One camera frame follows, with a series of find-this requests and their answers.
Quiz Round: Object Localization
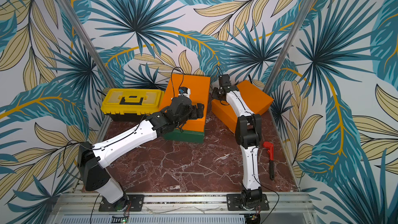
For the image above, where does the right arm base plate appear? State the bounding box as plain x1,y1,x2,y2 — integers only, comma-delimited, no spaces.
227,194,269,211

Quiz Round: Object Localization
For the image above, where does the aluminium corner post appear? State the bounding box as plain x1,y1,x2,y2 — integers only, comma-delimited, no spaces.
263,0,315,94
56,0,116,88

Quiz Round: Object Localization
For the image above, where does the yellow black toolbox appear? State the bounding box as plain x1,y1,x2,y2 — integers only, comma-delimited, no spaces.
101,88,164,122

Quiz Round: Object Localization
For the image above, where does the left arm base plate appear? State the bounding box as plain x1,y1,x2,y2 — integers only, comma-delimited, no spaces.
98,194,144,212

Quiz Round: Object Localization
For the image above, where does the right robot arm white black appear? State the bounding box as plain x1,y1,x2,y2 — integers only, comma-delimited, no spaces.
211,74,263,210

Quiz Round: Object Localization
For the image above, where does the right aluminium corner post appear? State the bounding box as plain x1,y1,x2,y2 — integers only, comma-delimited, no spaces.
263,0,315,94

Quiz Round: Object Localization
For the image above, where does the left aluminium corner post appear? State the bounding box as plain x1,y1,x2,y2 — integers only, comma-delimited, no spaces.
56,0,116,88

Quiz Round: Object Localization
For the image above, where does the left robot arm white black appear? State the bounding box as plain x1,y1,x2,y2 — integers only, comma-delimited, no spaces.
77,95,205,211

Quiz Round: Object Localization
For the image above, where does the front aluminium rail frame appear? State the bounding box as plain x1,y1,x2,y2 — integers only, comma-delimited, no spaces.
47,192,319,224

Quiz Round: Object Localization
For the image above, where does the red pipe wrench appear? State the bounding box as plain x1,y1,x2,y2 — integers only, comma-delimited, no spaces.
263,142,275,180

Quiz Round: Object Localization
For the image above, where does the green shoebox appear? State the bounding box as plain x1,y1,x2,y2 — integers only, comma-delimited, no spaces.
163,129,205,144

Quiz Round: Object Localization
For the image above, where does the large orange shoebox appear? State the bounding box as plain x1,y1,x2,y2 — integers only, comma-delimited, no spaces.
158,74,211,133

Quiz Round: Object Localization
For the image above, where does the white slotted cable duct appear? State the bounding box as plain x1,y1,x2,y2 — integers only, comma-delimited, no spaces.
56,214,245,224

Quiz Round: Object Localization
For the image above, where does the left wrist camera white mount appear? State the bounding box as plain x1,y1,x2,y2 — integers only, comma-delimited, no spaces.
178,87,191,98

